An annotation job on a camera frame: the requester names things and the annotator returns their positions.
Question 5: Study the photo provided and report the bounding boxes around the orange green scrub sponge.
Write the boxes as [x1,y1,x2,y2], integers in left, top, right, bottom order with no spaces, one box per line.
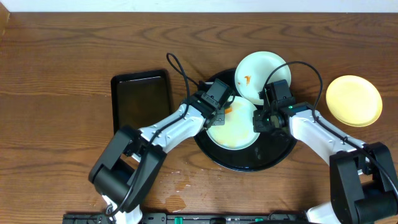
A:
[224,107,233,114]

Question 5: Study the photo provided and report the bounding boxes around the light blue plate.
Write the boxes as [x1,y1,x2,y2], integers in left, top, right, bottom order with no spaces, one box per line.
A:
[234,51,286,105]
[206,96,260,151]

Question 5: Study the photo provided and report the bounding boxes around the yellow plate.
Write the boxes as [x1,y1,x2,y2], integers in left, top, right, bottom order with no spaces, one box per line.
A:
[326,75,382,127]

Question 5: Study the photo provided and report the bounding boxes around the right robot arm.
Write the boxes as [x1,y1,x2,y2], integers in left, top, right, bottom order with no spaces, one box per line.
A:
[253,103,397,223]

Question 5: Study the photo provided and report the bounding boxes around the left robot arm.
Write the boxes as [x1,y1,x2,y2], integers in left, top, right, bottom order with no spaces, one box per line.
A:
[88,97,234,223]

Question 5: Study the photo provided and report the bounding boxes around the black round tray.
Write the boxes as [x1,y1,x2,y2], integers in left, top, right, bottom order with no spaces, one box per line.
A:
[192,68,298,173]

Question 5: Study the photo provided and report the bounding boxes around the black rectangular tray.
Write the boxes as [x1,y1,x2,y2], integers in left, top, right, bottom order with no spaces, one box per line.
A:
[111,69,174,132]

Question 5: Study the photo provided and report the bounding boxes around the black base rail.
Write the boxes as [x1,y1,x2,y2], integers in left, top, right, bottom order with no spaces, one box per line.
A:
[62,213,309,224]

